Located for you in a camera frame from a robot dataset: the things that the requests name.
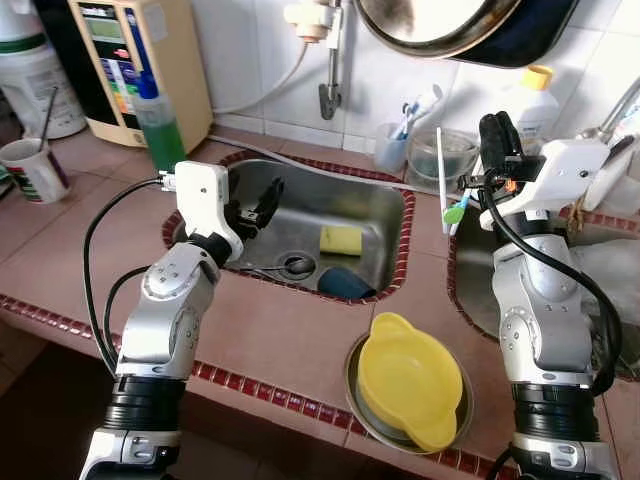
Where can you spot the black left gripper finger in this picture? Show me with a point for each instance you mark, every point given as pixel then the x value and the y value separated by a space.
pixel 271 202

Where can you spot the white plastic stick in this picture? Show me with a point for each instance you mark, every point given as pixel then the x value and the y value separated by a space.
pixel 442 170

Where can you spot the blue mug with white bunny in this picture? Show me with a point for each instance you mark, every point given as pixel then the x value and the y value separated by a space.
pixel 345 283

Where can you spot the yellow plastic bowl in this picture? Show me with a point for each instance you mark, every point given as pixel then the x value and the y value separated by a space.
pixel 410 380

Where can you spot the round steel plate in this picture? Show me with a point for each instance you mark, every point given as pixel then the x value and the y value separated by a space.
pixel 468 405

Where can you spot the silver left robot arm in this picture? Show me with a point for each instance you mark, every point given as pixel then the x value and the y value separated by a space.
pixel 165 320

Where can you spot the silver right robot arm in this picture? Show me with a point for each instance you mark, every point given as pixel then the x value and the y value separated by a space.
pixel 545 330

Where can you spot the white bottle with yellow cap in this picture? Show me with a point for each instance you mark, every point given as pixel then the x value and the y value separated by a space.
pixel 540 105

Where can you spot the steel spoon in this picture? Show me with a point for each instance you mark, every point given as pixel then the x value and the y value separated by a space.
pixel 262 270

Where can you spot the stainless steel sink basin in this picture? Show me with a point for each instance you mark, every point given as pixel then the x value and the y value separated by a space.
pixel 470 280
pixel 330 195

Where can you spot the white and blue toothbrush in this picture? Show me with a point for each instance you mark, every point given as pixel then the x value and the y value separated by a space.
pixel 422 105

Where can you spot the yellow dish sponge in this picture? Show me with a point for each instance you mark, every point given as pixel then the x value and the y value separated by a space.
pixel 341 240

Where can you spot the chrome gooseneck faucet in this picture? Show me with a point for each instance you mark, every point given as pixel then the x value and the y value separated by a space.
pixel 615 112

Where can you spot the white tube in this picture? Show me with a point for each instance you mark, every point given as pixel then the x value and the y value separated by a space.
pixel 268 92

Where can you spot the hanging steel wok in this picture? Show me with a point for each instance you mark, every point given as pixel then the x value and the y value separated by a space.
pixel 470 25

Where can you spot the green dish soap bottle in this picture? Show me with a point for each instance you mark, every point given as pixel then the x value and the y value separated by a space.
pixel 160 135

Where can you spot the clear plastic bag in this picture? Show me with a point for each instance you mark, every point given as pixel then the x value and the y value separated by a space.
pixel 622 280

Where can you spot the beige water filter machine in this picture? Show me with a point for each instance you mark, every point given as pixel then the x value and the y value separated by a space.
pixel 180 70

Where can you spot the white tap filter fitting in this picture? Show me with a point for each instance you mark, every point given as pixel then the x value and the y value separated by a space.
pixel 308 20

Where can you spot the white printed mug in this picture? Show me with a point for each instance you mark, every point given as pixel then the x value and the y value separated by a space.
pixel 40 175

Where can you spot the large white plastic jar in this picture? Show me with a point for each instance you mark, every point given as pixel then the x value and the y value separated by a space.
pixel 35 85

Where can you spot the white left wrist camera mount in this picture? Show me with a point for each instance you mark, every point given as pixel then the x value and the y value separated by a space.
pixel 205 200

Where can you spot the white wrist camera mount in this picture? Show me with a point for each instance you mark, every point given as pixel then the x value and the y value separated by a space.
pixel 560 170
pixel 205 200

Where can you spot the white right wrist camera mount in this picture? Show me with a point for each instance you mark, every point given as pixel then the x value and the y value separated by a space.
pixel 560 170

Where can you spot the grey wall tap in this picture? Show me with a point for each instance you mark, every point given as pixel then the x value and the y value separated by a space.
pixel 330 95

